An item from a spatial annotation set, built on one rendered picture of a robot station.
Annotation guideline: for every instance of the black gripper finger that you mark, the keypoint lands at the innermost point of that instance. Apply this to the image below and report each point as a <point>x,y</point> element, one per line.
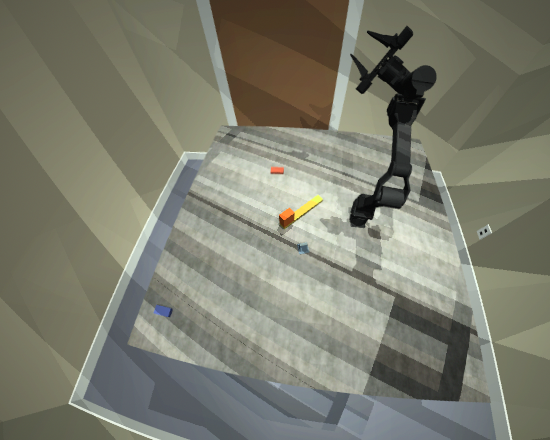
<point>384,39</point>
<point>361,68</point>

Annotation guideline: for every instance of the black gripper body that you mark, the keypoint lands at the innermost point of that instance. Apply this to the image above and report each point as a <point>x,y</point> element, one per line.
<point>393,71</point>

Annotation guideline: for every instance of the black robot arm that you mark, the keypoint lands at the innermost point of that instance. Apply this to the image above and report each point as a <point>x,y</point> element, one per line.
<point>401,116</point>

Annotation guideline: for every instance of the small blue block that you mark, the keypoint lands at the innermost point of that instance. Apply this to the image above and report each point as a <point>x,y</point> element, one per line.
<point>163,311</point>

